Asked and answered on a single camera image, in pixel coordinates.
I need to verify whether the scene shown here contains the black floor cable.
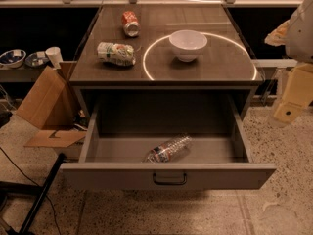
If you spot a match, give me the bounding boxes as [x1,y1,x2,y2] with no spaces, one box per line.
[0,146,63,235]

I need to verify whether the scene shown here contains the green white crushed can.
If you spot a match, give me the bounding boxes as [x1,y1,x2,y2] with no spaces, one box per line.
[97,42,136,67]

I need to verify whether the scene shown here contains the black drawer handle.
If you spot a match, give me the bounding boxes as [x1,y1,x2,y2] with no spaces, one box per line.
[153,173,187,186]

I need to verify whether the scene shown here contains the grey cabinet with dark top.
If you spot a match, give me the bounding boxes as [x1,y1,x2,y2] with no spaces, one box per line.
[70,3,262,115]

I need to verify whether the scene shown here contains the red soda can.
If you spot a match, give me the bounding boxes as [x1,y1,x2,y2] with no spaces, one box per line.
[121,11,140,37]

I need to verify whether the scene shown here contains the black metal stand leg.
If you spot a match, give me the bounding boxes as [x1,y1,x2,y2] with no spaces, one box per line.
[0,154,66,235]

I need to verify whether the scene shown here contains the brown cardboard box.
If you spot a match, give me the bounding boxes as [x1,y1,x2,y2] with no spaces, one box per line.
[17,67,86,148]

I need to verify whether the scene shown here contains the open grey top drawer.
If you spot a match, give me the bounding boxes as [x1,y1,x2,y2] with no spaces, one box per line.
[62,91,276,190]

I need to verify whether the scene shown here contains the white ceramic bowl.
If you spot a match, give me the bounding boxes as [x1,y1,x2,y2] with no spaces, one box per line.
[169,30,207,62]

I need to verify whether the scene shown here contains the left grey shelf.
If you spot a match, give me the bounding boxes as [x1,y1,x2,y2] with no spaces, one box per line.
[0,62,63,83]

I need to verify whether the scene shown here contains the blue patterned bowl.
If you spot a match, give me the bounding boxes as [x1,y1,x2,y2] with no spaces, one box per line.
[0,49,26,69]

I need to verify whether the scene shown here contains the clear plastic water bottle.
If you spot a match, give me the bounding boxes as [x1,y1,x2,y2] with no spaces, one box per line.
[144,134,193,164]

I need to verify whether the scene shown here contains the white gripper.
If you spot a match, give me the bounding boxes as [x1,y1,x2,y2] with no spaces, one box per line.
[273,63,313,124]

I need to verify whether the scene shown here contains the white paper cup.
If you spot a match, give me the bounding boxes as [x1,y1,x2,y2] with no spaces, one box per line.
[45,47,63,68]

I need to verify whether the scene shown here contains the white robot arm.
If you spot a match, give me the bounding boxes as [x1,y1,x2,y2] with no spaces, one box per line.
[264,0,313,127]

